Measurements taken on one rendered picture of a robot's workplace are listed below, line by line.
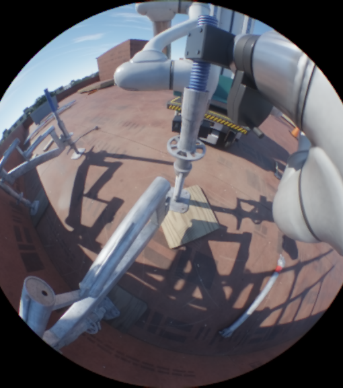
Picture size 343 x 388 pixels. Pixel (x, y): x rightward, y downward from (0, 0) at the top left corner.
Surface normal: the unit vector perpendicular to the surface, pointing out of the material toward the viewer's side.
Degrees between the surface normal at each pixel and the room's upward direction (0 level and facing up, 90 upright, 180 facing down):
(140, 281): 0
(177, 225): 0
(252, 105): 90
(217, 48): 90
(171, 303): 0
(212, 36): 90
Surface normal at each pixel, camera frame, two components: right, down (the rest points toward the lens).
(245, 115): 0.24, 0.87
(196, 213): 0.05, -0.46
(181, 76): -0.09, 0.86
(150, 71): 0.02, 0.70
